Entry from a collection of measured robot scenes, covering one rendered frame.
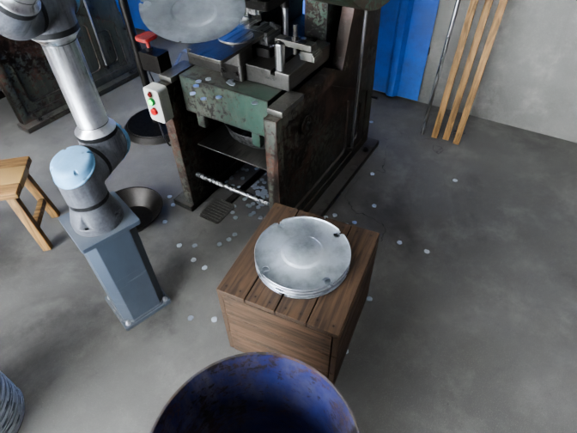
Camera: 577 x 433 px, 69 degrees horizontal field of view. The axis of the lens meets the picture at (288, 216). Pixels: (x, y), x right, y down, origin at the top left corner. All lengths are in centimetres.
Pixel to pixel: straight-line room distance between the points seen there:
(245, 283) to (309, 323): 23
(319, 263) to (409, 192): 96
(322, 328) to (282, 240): 30
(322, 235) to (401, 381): 55
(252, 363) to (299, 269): 33
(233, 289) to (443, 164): 143
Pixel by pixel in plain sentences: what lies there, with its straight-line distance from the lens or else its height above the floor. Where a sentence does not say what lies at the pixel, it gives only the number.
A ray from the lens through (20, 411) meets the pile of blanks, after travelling 166.
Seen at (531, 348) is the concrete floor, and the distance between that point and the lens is 172.
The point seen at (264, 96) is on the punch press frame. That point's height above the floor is 64.
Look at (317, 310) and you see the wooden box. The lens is 119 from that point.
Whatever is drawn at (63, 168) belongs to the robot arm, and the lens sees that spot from 126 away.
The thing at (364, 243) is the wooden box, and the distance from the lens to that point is 135.
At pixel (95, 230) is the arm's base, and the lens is 134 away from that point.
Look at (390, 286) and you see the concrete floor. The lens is 170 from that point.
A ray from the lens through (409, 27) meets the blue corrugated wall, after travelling 264.
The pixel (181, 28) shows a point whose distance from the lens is 137.
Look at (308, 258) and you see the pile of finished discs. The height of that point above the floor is 39.
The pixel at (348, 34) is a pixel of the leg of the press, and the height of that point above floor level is 71.
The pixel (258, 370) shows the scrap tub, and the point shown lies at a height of 40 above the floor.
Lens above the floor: 135
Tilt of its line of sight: 45 degrees down
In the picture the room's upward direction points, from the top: 2 degrees counter-clockwise
